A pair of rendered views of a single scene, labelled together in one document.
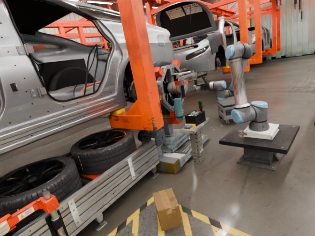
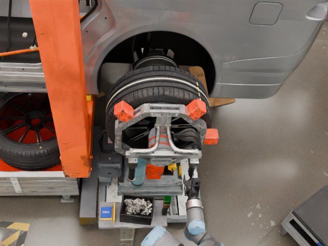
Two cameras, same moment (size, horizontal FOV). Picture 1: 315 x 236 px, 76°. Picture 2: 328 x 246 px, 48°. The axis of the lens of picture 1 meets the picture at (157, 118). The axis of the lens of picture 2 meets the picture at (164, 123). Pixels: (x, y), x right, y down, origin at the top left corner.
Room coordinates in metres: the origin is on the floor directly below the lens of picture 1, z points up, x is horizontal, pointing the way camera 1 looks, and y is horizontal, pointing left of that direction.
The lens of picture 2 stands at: (1.44, -1.11, 2.64)
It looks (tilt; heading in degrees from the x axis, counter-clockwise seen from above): 51 degrees down; 40
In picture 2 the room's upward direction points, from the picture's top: 10 degrees clockwise
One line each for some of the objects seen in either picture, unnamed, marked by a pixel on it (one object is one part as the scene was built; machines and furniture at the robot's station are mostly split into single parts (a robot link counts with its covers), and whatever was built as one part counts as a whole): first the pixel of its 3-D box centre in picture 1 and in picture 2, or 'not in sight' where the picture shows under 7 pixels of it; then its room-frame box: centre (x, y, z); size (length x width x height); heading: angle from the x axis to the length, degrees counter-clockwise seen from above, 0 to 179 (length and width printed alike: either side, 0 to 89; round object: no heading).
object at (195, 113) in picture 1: (195, 117); (136, 209); (2.14, -0.42, 0.51); 0.20 x 0.14 x 0.13; 134
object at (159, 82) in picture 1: (172, 87); (159, 136); (2.44, -0.25, 0.85); 0.54 x 0.07 x 0.54; 142
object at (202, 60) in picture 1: (208, 42); not in sight; (7.04, -2.13, 1.49); 4.95 x 1.86 x 1.59; 142
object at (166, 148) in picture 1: (170, 140); (149, 172); (2.55, -0.11, 0.13); 0.50 x 0.36 x 0.10; 142
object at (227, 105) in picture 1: (231, 110); (318, 224); (3.24, -1.25, 0.17); 0.43 x 0.36 x 0.34; 174
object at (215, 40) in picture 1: (213, 43); not in sight; (5.17, -1.70, 1.36); 0.71 x 0.30 x 0.51; 142
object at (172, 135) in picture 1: (167, 127); (151, 159); (2.55, -0.11, 0.32); 0.40 x 0.30 x 0.28; 142
